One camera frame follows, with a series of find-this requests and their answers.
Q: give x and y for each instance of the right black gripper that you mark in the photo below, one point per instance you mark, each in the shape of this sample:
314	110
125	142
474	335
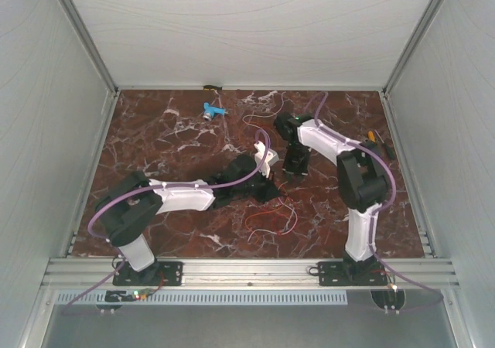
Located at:
298	170

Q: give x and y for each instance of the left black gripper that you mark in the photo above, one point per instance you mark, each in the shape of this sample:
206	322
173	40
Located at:
269	192

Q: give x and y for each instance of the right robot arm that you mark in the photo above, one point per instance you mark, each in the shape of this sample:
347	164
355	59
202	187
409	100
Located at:
363	182

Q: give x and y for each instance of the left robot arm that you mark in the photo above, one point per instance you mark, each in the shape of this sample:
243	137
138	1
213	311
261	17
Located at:
130	207

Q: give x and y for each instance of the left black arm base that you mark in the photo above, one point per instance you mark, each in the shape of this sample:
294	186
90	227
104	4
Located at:
165	273

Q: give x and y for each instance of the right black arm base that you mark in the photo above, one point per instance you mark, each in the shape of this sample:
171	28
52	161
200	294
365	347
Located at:
343	273

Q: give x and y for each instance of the blue connector plug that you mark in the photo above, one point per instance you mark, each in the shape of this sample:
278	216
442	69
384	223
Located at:
210	112

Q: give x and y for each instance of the black yellow edge clip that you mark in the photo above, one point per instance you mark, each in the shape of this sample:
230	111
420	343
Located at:
212	87

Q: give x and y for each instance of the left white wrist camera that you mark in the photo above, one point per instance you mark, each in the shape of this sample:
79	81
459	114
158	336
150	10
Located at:
265	158

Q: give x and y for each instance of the yellow handled screwdriver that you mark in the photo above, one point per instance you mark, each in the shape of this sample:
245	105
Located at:
371	137

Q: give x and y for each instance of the black handled screwdriver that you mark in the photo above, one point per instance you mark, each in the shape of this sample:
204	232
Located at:
389	151

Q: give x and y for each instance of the slotted grey cable duct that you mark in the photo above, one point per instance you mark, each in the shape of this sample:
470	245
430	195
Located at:
207	297

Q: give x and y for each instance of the aluminium front rail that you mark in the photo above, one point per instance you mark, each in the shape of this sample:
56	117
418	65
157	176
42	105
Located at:
242	273

